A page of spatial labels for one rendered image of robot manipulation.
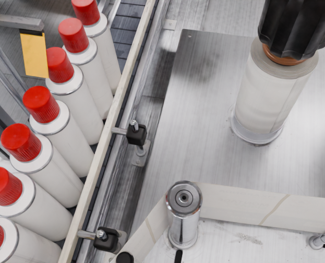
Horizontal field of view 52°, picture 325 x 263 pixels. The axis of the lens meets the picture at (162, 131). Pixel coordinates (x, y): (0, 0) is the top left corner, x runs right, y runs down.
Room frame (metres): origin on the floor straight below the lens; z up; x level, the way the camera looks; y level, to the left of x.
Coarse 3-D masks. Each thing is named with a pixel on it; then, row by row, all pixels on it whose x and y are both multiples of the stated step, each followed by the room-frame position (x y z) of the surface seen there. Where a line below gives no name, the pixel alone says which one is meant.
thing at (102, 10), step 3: (102, 0) 0.53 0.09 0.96; (105, 0) 0.52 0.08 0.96; (108, 0) 0.53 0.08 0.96; (99, 3) 0.52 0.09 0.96; (102, 3) 0.52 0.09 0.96; (105, 3) 0.52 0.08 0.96; (108, 3) 0.53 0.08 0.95; (99, 6) 0.51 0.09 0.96; (102, 6) 0.51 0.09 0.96; (105, 6) 0.51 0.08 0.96; (99, 9) 0.50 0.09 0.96; (102, 9) 0.50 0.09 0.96; (105, 9) 0.51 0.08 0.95; (102, 12) 0.50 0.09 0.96
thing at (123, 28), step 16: (128, 0) 0.62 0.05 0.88; (144, 0) 0.61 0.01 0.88; (128, 16) 0.57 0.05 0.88; (112, 32) 0.52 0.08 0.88; (128, 32) 0.52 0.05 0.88; (128, 48) 0.47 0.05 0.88; (112, 144) 0.26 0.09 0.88; (96, 192) 0.18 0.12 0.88; (64, 240) 0.11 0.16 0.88; (80, 240) 0.10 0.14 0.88
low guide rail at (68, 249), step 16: (144, 16) 0.52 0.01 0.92; (144, 32) 0.49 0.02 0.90; (128, 64) 0.40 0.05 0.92; (128, 80) 0.38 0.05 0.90; (112, 112) 0.30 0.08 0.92; (96, 160) 0.22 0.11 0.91; (96, 176) 0.19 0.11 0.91; (80, 208) 0.14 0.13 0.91; (80, 224) 0.12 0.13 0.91; (64, 256) 0.08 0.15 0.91
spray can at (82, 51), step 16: (64, 32) 0.32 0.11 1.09; (80, 32) 0.32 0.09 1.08; (64, 48) 0.33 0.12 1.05; (80, 48) 0.32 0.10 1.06; (96, 48) 0.33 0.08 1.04; (80, 64) 0.31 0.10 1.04; (96, 64) 0.32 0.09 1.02; (96, 80) 0.31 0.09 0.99; (96, 96) 0.31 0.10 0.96; (112, 96) 0.33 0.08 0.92
